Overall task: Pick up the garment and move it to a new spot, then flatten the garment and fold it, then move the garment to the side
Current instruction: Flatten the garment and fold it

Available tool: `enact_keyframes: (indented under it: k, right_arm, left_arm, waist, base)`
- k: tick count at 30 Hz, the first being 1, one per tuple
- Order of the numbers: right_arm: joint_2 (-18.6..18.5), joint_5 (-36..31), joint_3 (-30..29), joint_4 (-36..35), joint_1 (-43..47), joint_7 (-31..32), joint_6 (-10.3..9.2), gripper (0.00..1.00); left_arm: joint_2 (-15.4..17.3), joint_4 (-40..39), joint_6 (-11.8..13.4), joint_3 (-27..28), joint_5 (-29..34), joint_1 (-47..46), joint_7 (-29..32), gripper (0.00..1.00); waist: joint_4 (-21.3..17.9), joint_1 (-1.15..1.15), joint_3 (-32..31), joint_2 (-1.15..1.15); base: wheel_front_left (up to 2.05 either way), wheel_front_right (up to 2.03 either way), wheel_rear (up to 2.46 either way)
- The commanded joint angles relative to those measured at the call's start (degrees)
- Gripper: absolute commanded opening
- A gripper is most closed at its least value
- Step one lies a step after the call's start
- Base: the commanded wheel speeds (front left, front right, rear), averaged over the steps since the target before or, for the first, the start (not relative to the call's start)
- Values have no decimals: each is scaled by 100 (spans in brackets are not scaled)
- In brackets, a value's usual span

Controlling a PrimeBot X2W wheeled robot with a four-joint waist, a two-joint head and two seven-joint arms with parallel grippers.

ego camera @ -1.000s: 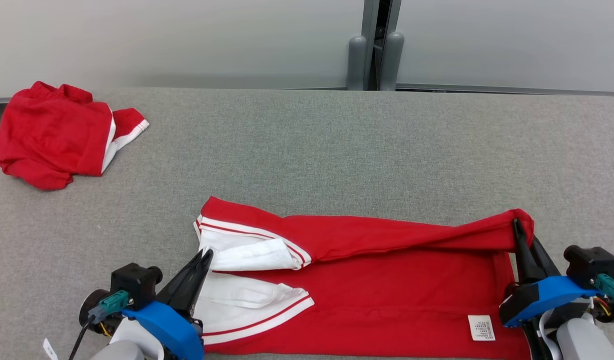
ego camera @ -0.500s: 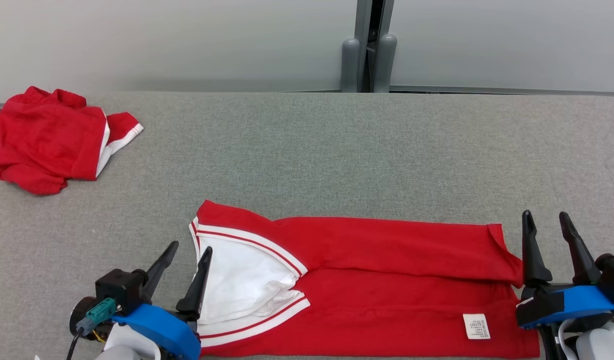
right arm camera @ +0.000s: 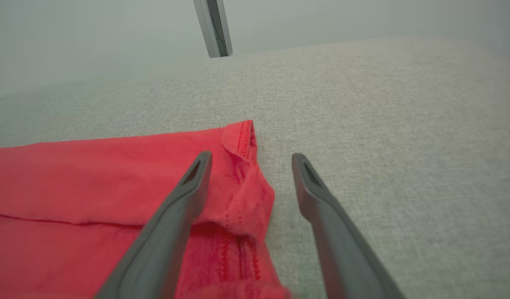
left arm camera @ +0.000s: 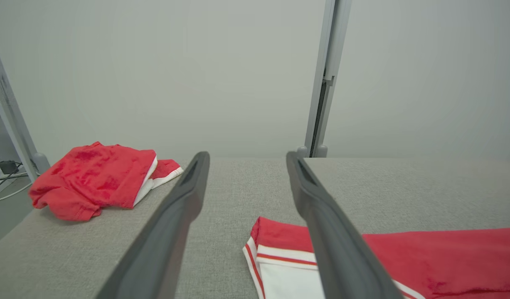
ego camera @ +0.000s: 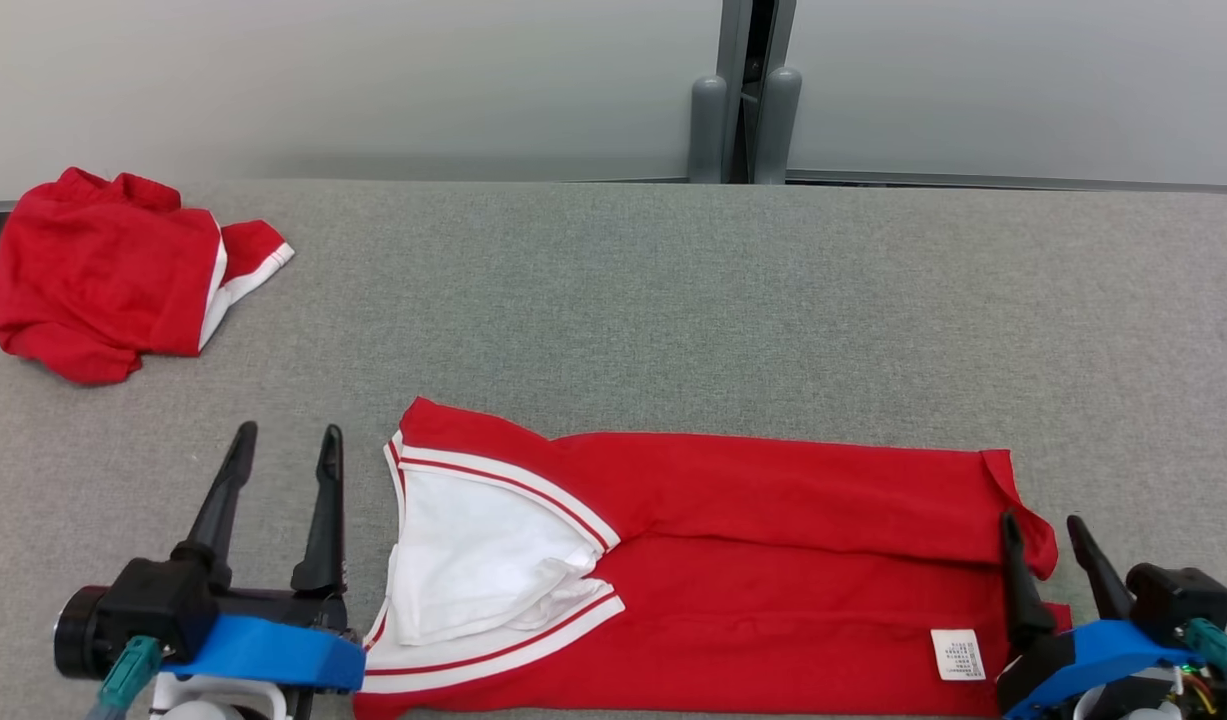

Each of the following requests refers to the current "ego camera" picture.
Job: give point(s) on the left gripper body, blue band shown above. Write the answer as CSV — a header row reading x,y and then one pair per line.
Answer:
x,y
273,655

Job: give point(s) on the right gripper body, blue band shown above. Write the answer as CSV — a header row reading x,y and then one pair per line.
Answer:
x,y
1093,655

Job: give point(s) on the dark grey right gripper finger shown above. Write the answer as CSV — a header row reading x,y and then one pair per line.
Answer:
x,y
1103,575
1023,600

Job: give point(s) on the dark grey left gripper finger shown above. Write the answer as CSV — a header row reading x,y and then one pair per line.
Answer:
x,y
328,530
218,530

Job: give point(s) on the red jersey with white trim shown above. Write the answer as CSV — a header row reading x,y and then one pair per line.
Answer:
x,y
773,500

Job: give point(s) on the red shorts with white trim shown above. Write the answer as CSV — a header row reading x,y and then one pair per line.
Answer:
x,y
93,270

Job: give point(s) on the grey rounded partition foot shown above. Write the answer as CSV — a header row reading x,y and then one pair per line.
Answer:
x,y
707,130
778,125

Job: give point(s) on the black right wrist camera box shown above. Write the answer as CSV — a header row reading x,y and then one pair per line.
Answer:
x,y
1178,600

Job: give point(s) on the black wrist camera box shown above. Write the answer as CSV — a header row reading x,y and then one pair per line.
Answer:
x,y
143,610
1178,600

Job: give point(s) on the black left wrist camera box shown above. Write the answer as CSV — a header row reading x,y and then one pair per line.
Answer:
x,y
143,610

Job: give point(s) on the grey vertical partition frame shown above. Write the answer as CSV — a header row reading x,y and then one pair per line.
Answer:
x,y
733,40

